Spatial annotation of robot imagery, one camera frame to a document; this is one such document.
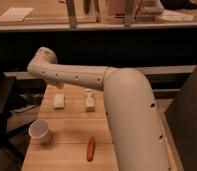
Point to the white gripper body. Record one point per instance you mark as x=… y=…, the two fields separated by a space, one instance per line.
x=57 y=84

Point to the white sponge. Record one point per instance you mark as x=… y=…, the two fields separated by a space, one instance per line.
x=58 y=101

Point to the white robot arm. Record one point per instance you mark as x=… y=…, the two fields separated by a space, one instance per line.
x=130 y=107

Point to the small white bottle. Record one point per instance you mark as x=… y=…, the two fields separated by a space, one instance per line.
x=89 y=101

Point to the white paper cup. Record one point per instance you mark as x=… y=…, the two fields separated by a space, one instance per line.
x=39 y=130

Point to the black chair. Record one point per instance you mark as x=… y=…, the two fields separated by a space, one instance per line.
x=7 y=85

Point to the orange carrot toy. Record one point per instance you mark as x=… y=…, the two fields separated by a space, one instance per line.
x=91 y=149

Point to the white paper sheet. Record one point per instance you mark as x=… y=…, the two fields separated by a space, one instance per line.
x=14 y=14

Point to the grey metal post left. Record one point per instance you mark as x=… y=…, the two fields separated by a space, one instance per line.
x=71 y=13

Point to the grey metal post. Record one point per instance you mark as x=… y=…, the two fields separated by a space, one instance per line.
x=128 y=13
x=71 y=13

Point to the grey metal post right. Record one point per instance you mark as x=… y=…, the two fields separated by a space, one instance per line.
x=128 y=13

